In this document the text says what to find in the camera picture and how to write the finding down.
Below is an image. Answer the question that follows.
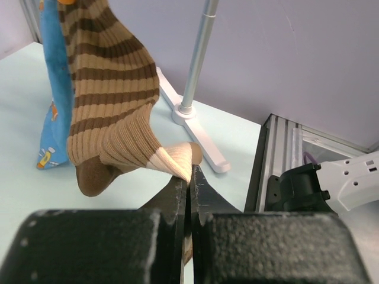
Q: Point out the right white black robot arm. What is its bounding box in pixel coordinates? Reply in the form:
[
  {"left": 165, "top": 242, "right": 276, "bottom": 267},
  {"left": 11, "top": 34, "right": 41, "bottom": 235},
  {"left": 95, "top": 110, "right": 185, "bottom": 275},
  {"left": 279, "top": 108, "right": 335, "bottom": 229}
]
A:
[{"left": 264, "top": 151, "right": 378, "bottom": 215}]

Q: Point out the aluminium frame post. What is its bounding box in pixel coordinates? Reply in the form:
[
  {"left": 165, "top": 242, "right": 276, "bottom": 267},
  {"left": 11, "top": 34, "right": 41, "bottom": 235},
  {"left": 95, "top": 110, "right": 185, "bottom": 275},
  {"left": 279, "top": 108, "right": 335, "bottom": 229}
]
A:
[{"left": 244, "top": 114, "right": 375, "bottom": 212}]

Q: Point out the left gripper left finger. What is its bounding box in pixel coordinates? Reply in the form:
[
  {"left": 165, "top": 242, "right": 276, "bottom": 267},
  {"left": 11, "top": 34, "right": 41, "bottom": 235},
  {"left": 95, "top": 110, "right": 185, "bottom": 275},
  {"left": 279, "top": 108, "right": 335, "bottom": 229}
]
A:
[{"left": 1, "top": 177, "right": 187, "bottom": 283}]

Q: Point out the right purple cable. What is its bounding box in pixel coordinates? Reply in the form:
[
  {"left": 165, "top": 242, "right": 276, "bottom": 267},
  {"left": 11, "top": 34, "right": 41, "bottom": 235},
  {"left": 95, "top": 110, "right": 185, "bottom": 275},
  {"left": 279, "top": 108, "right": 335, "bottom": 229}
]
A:
[{"left": 301, "top": 151, "right": 319, "bottom": 163}]

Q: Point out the blue cartoon print sock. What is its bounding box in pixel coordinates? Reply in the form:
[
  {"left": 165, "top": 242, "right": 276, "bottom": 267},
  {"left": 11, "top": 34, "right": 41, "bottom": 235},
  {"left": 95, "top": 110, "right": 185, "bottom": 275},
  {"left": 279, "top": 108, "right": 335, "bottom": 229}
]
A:
[{"left": 37, "top": 1, "right": 74, "bottom": 170}]

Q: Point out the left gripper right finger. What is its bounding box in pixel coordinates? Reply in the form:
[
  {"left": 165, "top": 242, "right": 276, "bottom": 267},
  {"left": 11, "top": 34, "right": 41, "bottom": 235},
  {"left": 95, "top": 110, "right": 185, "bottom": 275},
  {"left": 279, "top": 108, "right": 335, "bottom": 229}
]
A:
[{"left": 188, "top": 166, "right": 370, "bottom": 283}]

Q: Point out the brown striped sock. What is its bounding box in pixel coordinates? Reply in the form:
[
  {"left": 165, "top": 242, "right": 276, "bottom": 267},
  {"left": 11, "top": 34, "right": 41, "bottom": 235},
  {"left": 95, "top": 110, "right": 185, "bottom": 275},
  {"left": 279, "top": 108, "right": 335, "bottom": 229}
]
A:
[{"left": 57, "top": 1, "right": 203, "bottom": 196}]

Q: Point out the white metal drying rack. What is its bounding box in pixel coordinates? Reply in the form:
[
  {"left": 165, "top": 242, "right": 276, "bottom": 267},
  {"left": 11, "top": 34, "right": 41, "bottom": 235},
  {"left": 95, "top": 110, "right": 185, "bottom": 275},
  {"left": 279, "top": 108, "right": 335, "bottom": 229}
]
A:
[{"left": 156, "top": 0, "right": 232, "bottom": 173}]

